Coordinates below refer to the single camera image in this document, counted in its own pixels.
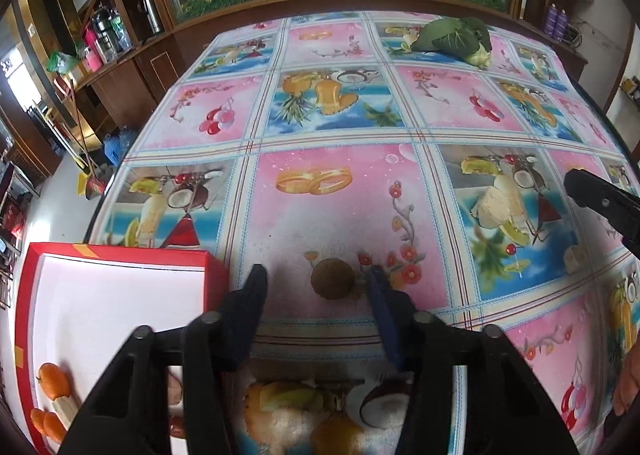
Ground dark red date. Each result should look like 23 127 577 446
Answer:
169 415 186 439

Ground beige cut root chunk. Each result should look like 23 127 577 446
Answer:
51 395 79 430

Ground right human hand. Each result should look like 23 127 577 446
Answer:
613 341 640 416

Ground red white cardboard box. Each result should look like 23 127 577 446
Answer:
13 241 231 455

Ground colourful fruit print tablecloth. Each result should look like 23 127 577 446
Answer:
90 11 639 454

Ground purple bottles on shelf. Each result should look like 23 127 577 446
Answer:
542 4 568 41

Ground brown kiwi fruit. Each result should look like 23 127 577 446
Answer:
310 258 356 300

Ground green leafy cabbage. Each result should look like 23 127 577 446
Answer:
411 18 492 70

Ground blue water bottle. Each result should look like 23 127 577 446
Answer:
103 127 138 166

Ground pink bottle on shelf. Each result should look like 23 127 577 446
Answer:
82 26 103 72

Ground wooden cabinet shelf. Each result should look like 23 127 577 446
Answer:
1 0 212 181

